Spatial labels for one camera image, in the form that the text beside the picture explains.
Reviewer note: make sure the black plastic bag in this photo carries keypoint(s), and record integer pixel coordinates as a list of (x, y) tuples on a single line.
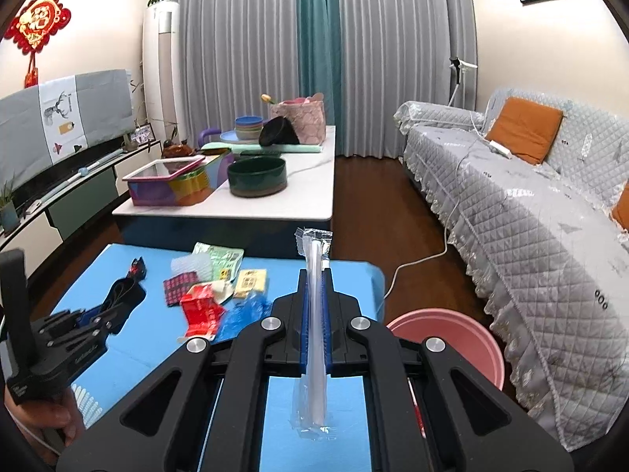
[(125, 295)]

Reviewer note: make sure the cream crumpled paper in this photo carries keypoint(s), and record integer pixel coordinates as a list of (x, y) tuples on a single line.
[(223, 292)]

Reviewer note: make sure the light blue stick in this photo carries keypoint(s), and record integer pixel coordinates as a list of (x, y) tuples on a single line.
[(83, 172)]

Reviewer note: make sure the white standing air conditioner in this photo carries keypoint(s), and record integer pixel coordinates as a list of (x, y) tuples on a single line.
[(159, 69)]

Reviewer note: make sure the blue plastic wrapper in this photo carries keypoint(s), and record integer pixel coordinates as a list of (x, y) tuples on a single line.
[(243, 317)]

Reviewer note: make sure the small potted grass plant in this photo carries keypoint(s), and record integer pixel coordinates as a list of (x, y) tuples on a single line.
[(7, 211)]

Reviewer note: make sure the green packet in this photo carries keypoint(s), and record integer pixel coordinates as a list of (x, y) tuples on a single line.
[(223, 258)]

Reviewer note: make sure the white coffee table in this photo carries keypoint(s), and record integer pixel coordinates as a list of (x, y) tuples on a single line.
[(295, 196)]

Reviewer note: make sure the colourful storage box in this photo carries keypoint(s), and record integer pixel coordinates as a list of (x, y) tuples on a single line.
[(172, 191)]

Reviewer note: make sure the television cabinet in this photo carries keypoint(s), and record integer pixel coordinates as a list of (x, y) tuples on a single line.
[(78, 206)]

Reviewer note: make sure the grey curtain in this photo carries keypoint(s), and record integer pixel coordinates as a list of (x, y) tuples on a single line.
[(231, 34), (403, 49)]

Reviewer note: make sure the stack of coloured bowls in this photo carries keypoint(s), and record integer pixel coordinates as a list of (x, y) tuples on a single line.
[(248, 125)]

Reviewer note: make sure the yellow flower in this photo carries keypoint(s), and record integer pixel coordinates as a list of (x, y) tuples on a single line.
[(267, 98)]

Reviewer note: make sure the white power strip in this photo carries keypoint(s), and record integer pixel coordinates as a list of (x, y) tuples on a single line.
[(499, 148)]

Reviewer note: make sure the grey covered sofa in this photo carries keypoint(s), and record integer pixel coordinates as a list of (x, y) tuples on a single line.
[(516, 216)]

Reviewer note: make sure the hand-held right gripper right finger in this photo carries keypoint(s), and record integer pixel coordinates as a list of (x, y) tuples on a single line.
[(328, 334)]

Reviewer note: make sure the orange cushion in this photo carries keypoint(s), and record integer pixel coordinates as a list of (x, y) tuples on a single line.
[(526, 128), (621, 216)]

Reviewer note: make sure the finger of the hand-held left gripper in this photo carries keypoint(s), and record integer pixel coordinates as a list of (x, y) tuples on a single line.
[(110, 327), (91, 315)]

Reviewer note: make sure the television with grey cover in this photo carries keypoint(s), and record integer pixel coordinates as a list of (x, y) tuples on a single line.
[(98, 103)]

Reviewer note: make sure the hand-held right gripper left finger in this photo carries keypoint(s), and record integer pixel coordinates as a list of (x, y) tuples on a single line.
[(305, 324)]

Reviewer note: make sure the pink plastic bucket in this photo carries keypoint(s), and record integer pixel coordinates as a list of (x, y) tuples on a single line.
[(442, 327)]

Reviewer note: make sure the purple chair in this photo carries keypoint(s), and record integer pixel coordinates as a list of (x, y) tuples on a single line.
[(206, 133)]

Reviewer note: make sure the clear plastic wrapper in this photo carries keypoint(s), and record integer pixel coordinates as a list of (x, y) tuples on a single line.
[(314, 305)]

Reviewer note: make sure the bubble wrap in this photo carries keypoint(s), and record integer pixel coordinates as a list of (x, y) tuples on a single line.
[(189, 266)]

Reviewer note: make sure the red knot wall ornament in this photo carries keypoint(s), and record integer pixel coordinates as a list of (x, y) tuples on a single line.
[(37, 19)]

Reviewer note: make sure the pink box lid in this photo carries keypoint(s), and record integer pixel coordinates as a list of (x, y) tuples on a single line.
[(162, 168)]

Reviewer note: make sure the person's left hand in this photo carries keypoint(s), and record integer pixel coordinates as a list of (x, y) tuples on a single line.
[(44, 418)]

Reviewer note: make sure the yellow carton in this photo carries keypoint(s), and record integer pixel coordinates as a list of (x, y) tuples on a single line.
[(250, 282)]

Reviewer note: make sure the small photo frame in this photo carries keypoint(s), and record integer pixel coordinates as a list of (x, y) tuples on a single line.
[(143, 134)]

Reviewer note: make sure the phone holder stand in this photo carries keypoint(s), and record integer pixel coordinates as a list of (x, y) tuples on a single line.
[(459, 66)]

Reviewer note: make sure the pink quilted basket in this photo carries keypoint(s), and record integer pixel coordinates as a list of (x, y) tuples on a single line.
[(307, 120)]

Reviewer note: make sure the thin twig plant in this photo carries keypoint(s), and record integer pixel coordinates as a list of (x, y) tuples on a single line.
[(140, 108)]

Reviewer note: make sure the red wrapper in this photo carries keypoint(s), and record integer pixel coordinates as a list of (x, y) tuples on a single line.
[(199, 312)]

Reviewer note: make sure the light green tray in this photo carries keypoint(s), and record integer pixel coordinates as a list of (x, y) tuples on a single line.
[(245, 147)]

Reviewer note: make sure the teal curtain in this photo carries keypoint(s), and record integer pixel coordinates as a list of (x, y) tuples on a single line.
[(319, 34)]

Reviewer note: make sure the dark green bowl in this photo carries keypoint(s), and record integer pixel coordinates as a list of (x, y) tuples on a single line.
[(255, 177)]

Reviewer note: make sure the blue mat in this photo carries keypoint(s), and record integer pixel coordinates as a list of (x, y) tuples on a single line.
[(142, 354)]

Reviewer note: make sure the dark red patterned packet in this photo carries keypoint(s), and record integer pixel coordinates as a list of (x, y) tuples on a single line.
[(179, 289)]

